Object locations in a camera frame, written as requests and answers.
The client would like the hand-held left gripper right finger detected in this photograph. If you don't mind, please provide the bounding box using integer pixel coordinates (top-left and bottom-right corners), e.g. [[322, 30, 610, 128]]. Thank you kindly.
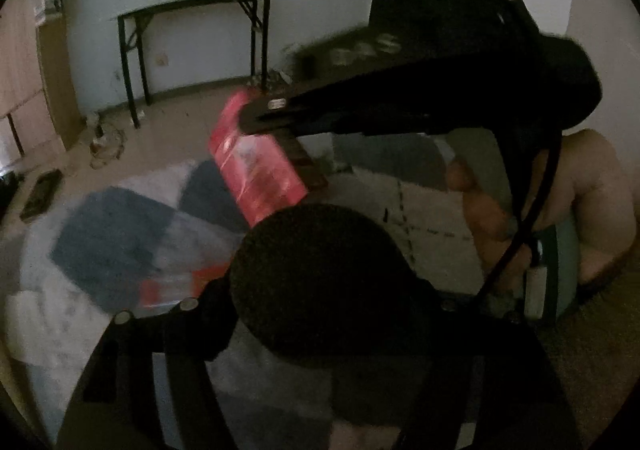
[[400, 297, 583, 450]]

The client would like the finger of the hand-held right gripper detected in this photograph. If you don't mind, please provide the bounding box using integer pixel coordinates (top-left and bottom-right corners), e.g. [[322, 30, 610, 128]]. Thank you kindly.
[[239, 70, 381, 137]]

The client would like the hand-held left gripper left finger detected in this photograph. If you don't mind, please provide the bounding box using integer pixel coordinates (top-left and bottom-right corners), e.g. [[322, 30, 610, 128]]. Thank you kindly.
[[55, 275, 238, 450]]

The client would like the glossy red box dark side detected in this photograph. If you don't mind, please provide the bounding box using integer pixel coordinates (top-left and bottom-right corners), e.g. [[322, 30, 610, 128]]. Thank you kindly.
[[207, 89, 329, 227]]

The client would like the person's right forearm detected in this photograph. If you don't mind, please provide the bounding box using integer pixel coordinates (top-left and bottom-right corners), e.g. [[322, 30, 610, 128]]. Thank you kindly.
[[547, 127, 638, 287]]

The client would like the person's right hand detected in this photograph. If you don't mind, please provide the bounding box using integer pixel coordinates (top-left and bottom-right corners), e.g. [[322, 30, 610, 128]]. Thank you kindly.
[[445, 155, 533, 283]]

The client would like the patchwork grey blue blanket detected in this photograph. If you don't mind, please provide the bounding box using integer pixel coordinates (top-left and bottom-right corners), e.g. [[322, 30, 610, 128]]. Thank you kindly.
[[0, 133, 551, 450]]

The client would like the black folding table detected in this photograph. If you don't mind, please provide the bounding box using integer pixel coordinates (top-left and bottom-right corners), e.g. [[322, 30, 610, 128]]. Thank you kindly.
[[110, 0, 284, 129]]

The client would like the crumpled plastic bag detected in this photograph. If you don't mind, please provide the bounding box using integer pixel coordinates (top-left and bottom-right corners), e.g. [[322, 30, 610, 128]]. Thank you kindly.
[[89, 111, 127, 170]]

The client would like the dark flat object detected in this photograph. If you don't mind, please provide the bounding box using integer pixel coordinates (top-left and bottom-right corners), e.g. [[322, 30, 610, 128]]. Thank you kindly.
[[19, 169, 64, 224]]

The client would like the wooden wardrobe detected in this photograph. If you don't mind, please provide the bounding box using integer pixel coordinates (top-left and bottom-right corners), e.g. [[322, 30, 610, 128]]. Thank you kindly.
[[0, 0, 83, 158]]

